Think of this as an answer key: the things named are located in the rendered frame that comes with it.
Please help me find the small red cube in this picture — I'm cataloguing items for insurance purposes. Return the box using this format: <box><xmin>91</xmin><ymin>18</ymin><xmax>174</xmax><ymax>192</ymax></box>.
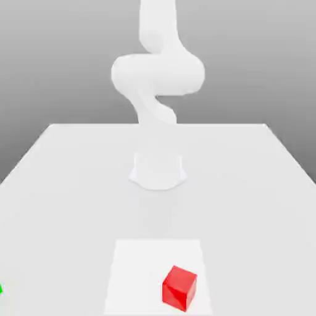
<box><xmin>162</xmin><ymin>265</ymin><xmax>198</xmax><ymax>312</ymax></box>

